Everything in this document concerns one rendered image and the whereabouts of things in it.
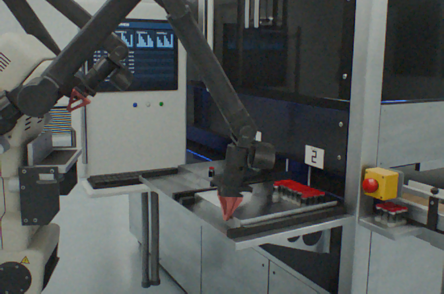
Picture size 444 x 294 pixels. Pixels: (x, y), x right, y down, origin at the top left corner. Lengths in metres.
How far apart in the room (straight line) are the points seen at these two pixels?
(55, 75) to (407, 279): 1.24
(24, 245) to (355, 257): 0.93
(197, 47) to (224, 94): 0.14
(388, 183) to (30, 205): 0.95
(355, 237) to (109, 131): 1.12
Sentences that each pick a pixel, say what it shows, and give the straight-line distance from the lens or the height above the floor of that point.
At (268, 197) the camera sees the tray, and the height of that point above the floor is 0.88.
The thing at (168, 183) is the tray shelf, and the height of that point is 0.88.
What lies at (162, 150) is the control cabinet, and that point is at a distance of 2.10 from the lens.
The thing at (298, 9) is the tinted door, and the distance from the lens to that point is 1.55.
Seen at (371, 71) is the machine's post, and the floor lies 1.30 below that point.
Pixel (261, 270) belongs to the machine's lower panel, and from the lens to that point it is 1.85.
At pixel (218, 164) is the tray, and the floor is 0.90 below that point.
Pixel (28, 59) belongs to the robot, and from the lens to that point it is 1.26.
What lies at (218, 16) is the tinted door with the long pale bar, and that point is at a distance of 1.99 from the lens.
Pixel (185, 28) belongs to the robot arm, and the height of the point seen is 1.40.
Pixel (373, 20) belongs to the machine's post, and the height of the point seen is 1.44.
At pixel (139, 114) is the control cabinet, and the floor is 1.07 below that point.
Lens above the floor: 1.34
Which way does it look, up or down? 9 degrees down
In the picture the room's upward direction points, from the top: 1 degrees clockwise
